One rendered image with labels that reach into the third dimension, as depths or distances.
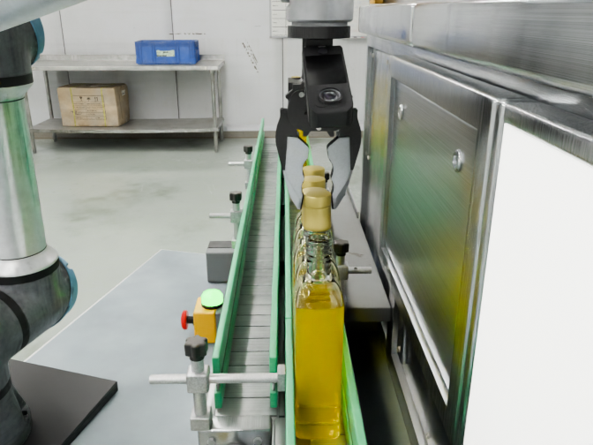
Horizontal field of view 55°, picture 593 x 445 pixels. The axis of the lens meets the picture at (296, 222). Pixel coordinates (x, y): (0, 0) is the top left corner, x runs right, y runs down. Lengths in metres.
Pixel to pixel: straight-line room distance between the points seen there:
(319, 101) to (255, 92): 6.06
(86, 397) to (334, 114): 0.69
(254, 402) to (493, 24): 0.56
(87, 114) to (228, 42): 1.69
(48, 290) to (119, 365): 0.26
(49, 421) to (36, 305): 0.19
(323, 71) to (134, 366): 0.73
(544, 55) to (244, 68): 6.25
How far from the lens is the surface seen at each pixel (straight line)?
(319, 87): 0.60
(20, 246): 0.95
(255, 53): 6.59
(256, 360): 0.90
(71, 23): 6.96
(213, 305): 1.15
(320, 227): 0.68
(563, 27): 0.40
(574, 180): 0.36
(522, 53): 0.45
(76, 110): 6.40
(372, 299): 1.07
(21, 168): 0.92
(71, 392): 1.08
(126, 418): 1.04
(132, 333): 1.26
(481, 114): 0.50
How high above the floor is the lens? 1.38
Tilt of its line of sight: 20 degrees down
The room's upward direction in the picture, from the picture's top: straight up
